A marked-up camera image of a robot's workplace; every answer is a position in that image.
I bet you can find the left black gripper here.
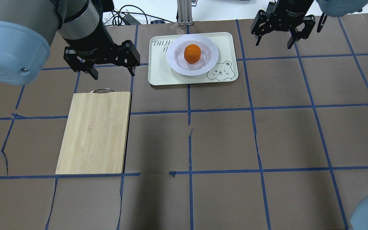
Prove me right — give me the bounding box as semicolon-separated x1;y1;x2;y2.
63;22;140;80

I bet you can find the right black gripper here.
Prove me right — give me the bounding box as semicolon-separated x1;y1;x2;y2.
251;0;316;49

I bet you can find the white round plate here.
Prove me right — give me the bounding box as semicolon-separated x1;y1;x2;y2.
166;34;219;76

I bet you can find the orange fruit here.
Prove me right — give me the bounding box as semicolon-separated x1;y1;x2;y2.
184;44;202;64

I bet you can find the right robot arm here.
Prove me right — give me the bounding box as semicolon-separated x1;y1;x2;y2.
251;0;368;49

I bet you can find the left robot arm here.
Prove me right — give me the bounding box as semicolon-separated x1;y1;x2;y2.
0;0;140;85

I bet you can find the cream bear tray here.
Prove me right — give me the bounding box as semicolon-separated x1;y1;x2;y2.
148;32;239;86

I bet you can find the black power brick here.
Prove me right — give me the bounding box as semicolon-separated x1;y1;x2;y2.
266;1;276;15

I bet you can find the black power adapter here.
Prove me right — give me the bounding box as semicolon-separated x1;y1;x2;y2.
121;14;141;25

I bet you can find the wooden cutting board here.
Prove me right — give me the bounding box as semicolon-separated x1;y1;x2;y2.
55;92;131;175

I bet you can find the black cable bundle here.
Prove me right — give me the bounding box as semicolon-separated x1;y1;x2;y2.
103;4;149;27

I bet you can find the aluminium frame post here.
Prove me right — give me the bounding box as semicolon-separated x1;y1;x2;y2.
177;0;193;27

